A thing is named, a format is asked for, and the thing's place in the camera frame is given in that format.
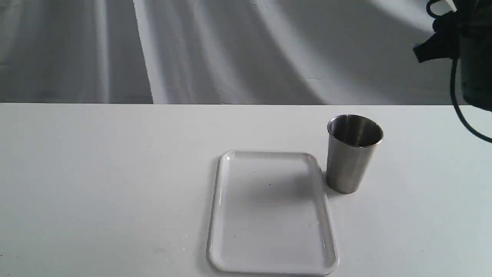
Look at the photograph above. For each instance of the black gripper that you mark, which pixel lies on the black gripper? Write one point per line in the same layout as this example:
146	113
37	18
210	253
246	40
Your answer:
464	33

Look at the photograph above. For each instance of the stainless steel cup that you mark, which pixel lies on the stainless steel cup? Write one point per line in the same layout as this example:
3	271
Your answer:
352	142

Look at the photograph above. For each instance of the clear plastic tray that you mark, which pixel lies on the clear plastic tray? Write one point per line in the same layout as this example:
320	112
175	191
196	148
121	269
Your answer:
270	216

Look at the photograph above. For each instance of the grey fabric backdrop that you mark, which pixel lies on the grey fabric backdrop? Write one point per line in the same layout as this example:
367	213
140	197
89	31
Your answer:
219	52

